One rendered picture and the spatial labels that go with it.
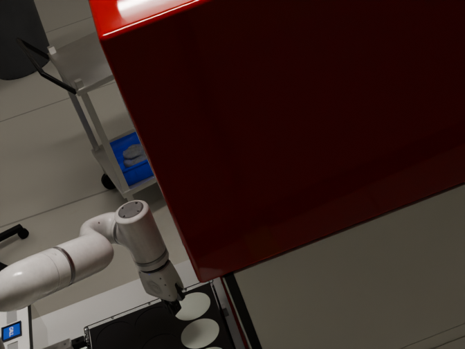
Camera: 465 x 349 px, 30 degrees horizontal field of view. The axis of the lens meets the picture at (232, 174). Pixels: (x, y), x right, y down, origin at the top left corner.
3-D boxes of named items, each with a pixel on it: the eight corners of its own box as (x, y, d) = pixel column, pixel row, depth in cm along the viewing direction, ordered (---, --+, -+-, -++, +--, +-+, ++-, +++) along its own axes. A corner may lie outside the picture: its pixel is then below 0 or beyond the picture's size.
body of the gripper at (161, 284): (126, 264, 209) (142, 296, 215) (158, 273, 203) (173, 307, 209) (146, 244, 213) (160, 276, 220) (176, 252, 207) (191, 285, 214)
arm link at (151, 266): (124, 259, 207) (128, 268, 209) (151, 266, 202) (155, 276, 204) (145, 236, 212) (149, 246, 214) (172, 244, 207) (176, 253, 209)
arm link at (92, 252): (22, 278, 191) (117, 238, 214) (73, 292, 182) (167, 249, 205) (18, 239, 188) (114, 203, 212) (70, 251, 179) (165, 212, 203)
